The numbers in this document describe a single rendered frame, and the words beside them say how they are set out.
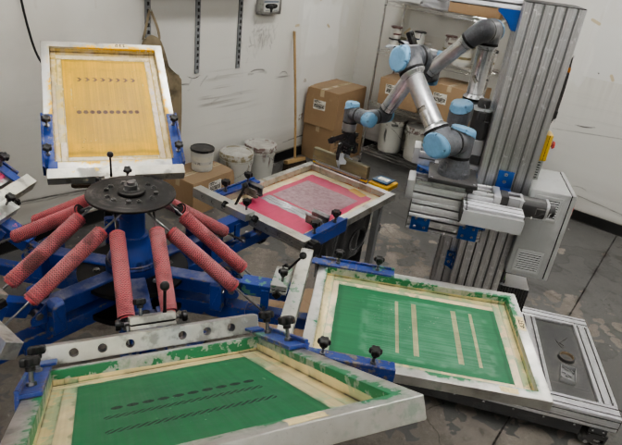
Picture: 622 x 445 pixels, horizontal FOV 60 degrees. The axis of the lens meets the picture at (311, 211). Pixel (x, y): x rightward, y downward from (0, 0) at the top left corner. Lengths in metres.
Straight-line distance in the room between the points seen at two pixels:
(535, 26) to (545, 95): 0.31
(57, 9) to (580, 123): 4.48
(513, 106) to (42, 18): 2.84
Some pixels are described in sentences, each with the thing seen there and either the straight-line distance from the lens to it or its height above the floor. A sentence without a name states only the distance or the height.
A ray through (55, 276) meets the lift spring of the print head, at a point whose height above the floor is 1.15.
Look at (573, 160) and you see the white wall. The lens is 5.81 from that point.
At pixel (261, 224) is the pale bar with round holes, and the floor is 1.03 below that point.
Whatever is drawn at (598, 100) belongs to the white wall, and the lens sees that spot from 5.68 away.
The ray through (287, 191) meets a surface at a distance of 2.88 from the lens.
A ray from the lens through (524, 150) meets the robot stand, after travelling 2.75.
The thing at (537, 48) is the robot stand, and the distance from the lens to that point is 2.64.
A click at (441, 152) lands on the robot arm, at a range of 2.39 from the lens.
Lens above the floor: 2.14
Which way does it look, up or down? 26 degrees down
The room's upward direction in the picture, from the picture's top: 7 degrees clockwise
